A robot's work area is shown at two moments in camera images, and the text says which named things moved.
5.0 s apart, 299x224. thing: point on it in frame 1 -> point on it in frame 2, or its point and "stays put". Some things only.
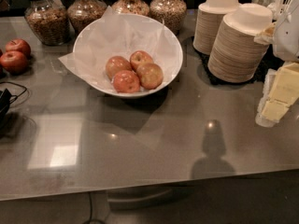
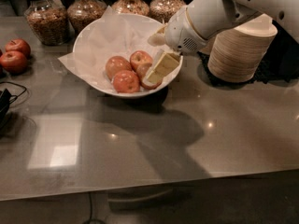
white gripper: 289,40 -> 182,33
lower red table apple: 14,62 stays put
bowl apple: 150,76 stays put
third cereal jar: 129,1 stays put
